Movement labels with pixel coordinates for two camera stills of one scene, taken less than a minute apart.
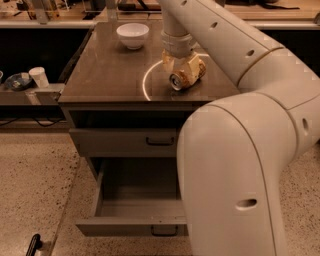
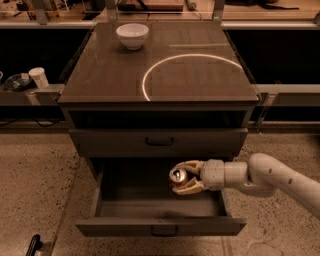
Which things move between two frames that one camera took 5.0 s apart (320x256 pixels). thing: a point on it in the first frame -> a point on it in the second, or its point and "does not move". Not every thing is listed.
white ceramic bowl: (133, 35) does not move
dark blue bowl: (19, 82) does not move
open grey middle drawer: (136, 197) does not move
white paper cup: (39, 76) does not move
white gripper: (179, 45) -> (213, 174)
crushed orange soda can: (182, 79) -> (177, 175)
